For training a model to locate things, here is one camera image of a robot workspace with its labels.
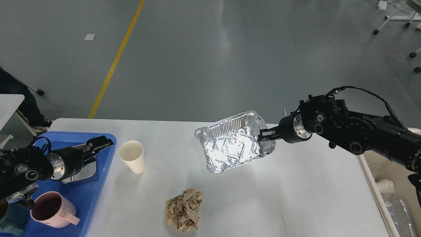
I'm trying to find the beige plastic bin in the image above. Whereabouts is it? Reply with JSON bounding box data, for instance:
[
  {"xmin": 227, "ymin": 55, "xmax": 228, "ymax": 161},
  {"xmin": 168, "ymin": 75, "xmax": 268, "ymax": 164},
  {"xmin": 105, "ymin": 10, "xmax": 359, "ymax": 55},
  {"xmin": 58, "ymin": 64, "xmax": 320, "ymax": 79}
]
[{"xmin": 357, "ymin": 150, "xmax": 421, "ymax": 237}]

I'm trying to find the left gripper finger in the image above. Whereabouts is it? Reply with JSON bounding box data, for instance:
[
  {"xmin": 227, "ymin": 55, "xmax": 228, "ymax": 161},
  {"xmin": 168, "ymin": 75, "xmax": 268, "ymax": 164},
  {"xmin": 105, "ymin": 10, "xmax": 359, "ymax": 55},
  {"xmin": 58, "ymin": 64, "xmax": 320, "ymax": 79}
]
[
  {"xmin": 84, "ymin": 139, "xmax": 114, "ymax": 165},
  {"xmin": 83, "ymin": 136, "xmax": 112, "ymax": 153}
]

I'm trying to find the aluminium foil tray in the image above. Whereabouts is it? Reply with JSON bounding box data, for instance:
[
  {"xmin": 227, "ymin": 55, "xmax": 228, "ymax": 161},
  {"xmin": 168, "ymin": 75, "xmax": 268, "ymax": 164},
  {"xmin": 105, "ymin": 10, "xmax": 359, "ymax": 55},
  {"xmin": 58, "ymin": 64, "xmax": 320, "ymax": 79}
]
[{"xmin": 194, "ymin": 111, "xmax": 276, "ymax": 174}]

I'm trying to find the clear plastic in bin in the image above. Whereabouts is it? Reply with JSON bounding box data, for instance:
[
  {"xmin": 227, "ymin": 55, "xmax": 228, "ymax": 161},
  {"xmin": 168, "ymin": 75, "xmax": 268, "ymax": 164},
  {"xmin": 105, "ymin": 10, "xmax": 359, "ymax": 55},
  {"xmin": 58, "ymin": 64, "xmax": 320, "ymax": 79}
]
[{"xmin": 382, "ymin": 194, "xmax": 416, "ymax": 237}]

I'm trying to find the seated person leg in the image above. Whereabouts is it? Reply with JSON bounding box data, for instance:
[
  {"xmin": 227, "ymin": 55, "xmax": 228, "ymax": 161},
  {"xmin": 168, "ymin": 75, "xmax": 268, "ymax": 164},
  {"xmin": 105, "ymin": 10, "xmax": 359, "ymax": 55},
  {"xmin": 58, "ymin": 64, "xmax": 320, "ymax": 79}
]
[{"xmin": 0, "ymin": 67, "xmax": 53, "ymax": 132}]

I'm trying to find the pink ribbed mug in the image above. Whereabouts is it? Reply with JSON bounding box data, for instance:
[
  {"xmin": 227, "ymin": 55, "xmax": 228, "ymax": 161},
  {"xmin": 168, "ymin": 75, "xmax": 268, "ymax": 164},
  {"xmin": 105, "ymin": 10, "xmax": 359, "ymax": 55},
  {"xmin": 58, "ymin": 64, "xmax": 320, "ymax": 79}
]
[{"xmin": 30, "ymin": 192, "xmax": 80, "ymax": 228}]

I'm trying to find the left floor plate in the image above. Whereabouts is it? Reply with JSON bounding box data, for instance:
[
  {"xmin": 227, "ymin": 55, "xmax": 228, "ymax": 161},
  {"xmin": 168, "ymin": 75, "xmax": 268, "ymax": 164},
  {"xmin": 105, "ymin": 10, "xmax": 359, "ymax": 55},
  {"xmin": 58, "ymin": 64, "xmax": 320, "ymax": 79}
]
[{"xmin": 283, "ymin": 107, "xmax": 297, "ymax": 117}]

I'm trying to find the brown paper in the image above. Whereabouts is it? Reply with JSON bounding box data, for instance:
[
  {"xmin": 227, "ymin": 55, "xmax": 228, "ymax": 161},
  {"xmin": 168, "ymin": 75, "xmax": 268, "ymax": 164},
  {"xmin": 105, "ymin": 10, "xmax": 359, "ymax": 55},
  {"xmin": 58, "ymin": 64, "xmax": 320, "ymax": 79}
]
[{"xmin": 164, "ymin": 188, "xmax": 203, "ymax": 234}]

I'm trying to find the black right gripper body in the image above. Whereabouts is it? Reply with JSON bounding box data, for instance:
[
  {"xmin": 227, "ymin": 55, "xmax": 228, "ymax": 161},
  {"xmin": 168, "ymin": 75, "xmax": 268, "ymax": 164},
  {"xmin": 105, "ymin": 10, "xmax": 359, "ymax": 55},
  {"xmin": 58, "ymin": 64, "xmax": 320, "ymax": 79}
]
[{"xmin": 277, "ymin": 114, "xmax": 312, "ymax": 144}]

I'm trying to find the stainless steel rectangular container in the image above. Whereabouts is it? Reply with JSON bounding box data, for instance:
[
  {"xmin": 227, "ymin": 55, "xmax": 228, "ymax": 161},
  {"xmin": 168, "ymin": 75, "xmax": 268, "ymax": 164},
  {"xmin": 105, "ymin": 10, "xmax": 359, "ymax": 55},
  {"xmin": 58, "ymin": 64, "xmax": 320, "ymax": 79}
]
[{"xmin": 61, "ymin": 156, "xmax": 99, "ymax": 186}]

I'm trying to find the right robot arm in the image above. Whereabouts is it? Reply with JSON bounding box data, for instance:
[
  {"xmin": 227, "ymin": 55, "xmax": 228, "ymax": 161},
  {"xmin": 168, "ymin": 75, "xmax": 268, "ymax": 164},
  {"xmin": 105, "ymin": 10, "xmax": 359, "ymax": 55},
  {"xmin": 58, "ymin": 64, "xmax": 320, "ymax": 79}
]
[{"xmin": 258, "ymin": 86, "xmax": 421, "ymax": 199}]

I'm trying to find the teal mug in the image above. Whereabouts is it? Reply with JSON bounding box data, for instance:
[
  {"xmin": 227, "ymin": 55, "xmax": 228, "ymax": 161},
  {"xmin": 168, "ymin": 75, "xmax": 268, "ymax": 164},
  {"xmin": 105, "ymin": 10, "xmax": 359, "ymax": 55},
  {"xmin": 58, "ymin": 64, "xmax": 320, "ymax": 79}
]
[{"xmin": 0, "ymin": 201, "xmax": 30, "ymax": 236}]

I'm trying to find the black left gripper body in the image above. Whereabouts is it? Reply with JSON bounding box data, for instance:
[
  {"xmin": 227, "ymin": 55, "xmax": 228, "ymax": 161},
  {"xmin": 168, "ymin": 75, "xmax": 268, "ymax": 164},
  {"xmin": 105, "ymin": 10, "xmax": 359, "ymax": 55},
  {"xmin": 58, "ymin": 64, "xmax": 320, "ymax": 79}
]
[{"xmin": 46, "ymin": 146, "xmax": 86, "ymax": 181}]

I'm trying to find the white cup in bin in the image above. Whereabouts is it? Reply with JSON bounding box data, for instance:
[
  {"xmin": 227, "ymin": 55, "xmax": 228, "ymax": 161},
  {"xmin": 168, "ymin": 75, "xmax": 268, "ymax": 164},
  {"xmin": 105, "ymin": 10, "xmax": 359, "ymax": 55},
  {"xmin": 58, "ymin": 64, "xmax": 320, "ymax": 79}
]
[{"xmin": 376, "ymin": 179, "xmax": 395, "ymax": 196}]

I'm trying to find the white cart frame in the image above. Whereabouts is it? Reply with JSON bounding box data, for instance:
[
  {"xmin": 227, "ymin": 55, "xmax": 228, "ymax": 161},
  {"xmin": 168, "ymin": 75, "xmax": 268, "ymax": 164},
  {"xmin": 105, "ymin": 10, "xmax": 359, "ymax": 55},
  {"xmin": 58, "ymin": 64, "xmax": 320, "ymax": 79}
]
[{"xmin": 373, "ymin": 0, "xmax": 421, "ymax": 36}]

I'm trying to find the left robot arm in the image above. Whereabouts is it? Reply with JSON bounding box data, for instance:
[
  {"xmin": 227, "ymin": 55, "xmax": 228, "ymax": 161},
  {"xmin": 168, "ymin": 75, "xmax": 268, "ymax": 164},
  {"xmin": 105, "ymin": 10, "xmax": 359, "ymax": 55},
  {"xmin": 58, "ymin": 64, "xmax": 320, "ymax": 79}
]
[{"xmin": 0, "ymin": 136, "xmax": 114, "ymax": 210}]

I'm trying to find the white paper cup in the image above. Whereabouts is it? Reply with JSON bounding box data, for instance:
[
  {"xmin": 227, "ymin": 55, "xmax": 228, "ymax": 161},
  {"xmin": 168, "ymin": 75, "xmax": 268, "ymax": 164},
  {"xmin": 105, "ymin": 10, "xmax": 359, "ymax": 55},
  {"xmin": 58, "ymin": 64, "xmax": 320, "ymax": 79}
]
[{"xmin": 118, "ymin": 141, "xmax": 146, "ymax": 174}]

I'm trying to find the blue plastic tray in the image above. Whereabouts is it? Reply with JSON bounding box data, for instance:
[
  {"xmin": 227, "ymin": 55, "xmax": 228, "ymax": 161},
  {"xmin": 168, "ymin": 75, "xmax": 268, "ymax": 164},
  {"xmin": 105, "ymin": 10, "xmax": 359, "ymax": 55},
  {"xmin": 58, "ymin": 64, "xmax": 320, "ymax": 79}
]
[{"xmin": 0, "ymin": 132, "xmax": 117, "ymax": 237}]

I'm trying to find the rolling rack leg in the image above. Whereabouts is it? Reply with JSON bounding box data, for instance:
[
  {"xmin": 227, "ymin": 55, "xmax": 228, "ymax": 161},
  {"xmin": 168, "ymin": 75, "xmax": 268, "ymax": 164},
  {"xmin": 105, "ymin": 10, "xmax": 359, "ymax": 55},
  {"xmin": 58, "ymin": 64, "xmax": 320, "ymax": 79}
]
[{"xmin": 27, "ymin": 85, "xmax": 45, "ymax": 96}]

